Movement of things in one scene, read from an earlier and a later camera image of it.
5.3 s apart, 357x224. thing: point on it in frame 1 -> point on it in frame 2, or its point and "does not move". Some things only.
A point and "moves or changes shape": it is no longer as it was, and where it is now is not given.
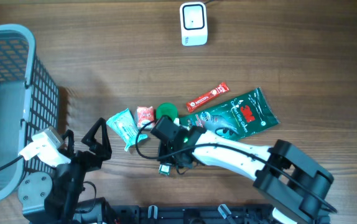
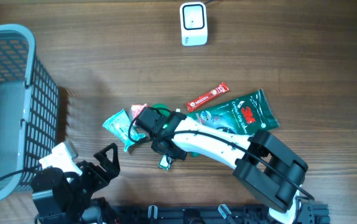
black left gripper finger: (90, 139) -> (112, 168)
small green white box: (165, 168) moves or changes shape
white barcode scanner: (193, 21) does not move
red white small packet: (143, 115) moves or changes shape
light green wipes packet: (124, 124) does not move
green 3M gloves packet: (237, 118) does not move
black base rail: (193, 214) does not move
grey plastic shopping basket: (18, 98) does not move
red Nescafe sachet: (191, 105) does not move
